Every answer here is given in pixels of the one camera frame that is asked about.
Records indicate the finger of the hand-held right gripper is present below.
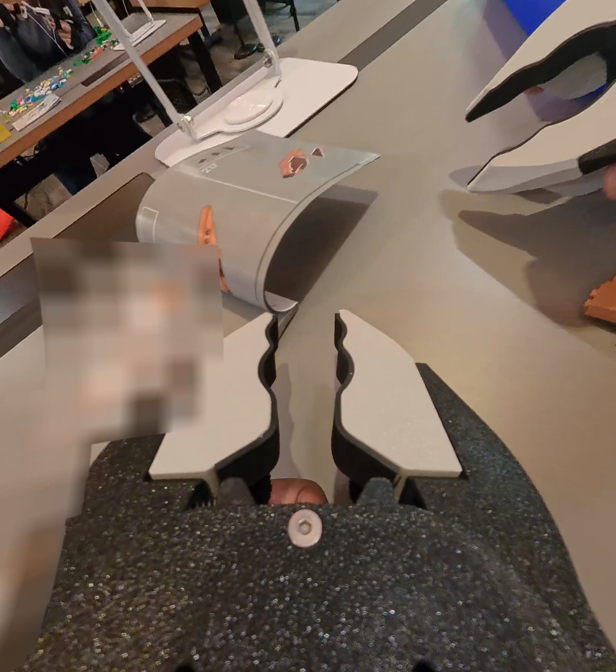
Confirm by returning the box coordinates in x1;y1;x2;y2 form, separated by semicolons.
465;0;616;124
468;90;616;200

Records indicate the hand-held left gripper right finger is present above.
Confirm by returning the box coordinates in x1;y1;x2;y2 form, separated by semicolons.
332;310;464;489

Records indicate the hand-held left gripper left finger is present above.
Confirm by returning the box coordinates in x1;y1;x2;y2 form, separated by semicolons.
148;313;280;489

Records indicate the brick instruction booklet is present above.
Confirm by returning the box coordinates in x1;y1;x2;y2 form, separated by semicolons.
135;132;380;314

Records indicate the grey desk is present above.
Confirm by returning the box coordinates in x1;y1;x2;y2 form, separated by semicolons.
0;0;616;672

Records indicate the wooden side table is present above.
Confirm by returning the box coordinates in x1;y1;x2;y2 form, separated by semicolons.
0;11;206;192

